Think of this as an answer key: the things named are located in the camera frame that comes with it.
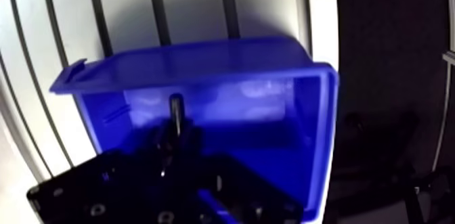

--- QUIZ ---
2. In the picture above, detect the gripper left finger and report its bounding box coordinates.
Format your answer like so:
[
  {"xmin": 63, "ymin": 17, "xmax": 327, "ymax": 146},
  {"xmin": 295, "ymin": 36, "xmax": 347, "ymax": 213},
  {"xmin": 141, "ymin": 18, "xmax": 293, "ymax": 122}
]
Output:
[{"xmin": 26, "ymin": 118, "xmax": 194, "ymax": 224}]

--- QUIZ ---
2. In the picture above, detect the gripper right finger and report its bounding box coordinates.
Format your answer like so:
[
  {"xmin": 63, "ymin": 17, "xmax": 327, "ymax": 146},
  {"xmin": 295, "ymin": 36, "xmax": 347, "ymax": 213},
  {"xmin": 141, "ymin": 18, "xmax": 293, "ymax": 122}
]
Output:
[{"xmin": 177, "ymin": 116, "xmax": 305, "ymax": 224}]

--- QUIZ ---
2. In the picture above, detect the blue bin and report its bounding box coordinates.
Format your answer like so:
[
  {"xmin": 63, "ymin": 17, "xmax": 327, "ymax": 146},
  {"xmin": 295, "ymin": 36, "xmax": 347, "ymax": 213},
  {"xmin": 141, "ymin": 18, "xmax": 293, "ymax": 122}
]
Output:
[{"xmin": 49, "ymin": 35, "xmax": 340, "ymax": 224}]

